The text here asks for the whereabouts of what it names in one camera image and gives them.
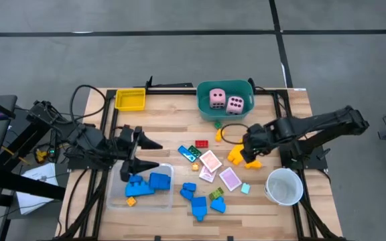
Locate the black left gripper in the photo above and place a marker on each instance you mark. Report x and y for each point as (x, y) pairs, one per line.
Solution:
(136, 134)

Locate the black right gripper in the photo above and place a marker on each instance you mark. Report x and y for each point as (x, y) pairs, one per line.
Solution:
(260, 139)

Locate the large orange toy block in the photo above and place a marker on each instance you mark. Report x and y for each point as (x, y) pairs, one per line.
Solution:
(235, 155)

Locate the small blue toy block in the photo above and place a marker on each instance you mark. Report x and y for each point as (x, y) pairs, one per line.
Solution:
(135, 178)

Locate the square blue toy block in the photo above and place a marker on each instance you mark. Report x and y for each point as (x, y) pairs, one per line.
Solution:
(159, 181)

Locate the long blue toy block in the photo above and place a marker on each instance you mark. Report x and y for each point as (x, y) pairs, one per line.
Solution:
(139, 190)

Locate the playing card deck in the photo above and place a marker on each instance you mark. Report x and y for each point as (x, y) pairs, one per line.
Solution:
(210, 161)

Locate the blue transparent toy brick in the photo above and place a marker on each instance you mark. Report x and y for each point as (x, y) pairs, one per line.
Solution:
(186, 153)

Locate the small orange toy brick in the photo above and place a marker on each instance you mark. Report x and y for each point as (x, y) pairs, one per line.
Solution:
(131, 201)
(195, 166)

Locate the red toy brick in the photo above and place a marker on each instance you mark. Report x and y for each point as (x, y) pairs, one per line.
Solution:
(201, 144)

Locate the green transparent toy brick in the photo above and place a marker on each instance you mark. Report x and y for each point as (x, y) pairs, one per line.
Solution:
(195, 151)

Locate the clear plastic container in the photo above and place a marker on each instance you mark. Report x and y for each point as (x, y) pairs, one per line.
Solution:
(119, 201)

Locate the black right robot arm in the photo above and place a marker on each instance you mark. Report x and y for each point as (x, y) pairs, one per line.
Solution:
(313, 122)

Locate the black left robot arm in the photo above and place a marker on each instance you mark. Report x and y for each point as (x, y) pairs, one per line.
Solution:
(89, 137)

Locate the light teal toy brick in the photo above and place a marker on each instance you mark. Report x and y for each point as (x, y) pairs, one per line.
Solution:
(245, 188)

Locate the small yellow toy block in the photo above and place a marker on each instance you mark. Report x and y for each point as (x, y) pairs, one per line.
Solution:
(218, 135)

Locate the small green toy brick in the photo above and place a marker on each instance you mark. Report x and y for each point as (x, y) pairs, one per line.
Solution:
(218, 125)

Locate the white paper cup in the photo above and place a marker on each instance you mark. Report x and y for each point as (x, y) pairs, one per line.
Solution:
(283, 187)

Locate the lime green toy brick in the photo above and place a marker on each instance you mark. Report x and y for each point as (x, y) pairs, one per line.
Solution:
(216, 193)

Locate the yellow mesh basket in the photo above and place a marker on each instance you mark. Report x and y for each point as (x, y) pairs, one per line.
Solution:
(129, 99)

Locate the teal plastic bin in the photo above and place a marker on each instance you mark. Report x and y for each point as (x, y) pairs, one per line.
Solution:
(206, 114)

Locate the small black control box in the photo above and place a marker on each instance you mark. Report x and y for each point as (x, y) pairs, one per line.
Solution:
(52, 152)

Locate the white paper sheet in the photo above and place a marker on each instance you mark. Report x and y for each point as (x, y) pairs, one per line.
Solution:
(37, 172)

